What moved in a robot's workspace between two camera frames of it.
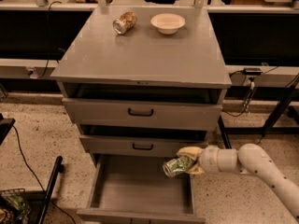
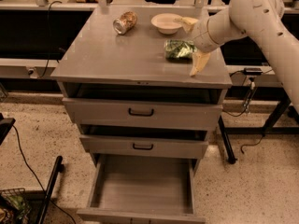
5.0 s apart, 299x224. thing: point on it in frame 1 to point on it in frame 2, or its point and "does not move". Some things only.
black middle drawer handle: [143, 148] does not move
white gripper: [209, 160] to [202, 38]
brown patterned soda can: [125, 22] does not move
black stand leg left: [59, 167] does not move
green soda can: [177, 166] to [179, 51]
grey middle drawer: [140, 146] does not move
